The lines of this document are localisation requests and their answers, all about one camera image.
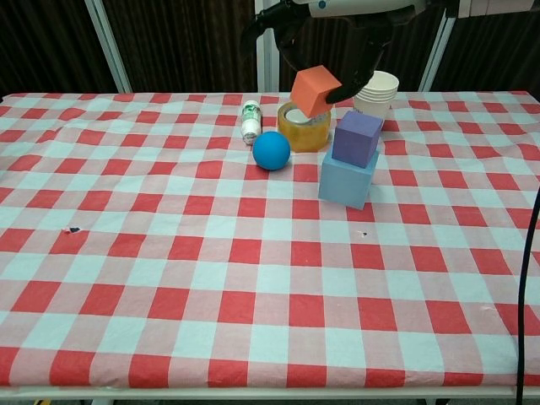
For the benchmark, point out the white partition post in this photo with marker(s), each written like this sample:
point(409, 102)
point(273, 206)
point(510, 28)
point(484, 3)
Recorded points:
point(107, 46)
point(266, 59)
point(436, 55)

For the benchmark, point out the red white checkered tablecloth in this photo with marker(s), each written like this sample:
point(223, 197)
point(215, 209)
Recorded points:
point(169, 253)

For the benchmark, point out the white paper cup stack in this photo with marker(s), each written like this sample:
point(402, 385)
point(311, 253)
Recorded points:
point(379, 99)

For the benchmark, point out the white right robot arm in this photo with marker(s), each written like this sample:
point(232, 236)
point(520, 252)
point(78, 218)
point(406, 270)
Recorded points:
point(485, 6)

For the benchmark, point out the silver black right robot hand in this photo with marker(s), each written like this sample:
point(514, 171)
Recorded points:
point(363, 8)

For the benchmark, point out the white bottle green label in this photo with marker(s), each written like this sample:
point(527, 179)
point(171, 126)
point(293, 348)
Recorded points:
point(251, 122)

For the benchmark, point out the purple foam cube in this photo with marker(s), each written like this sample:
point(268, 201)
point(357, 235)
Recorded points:
point(356, 141)

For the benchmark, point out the large light blue cube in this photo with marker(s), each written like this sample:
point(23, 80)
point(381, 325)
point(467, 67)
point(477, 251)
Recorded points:
point(343, 181)

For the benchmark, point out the blue ball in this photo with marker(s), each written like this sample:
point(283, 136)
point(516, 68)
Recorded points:
point(272, 150)

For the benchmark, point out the small orange cube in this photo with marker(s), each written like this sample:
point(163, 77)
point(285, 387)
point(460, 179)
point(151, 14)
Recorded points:
point(314, 90)

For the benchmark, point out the dark brown curtain panel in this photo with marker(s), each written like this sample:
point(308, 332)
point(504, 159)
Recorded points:
point(42, 42)
point(190, 42)
point(405, 46)
point(498, 50)

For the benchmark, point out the amber packing tape roll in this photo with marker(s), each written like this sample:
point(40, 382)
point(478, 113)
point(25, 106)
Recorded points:
point(304, 139)

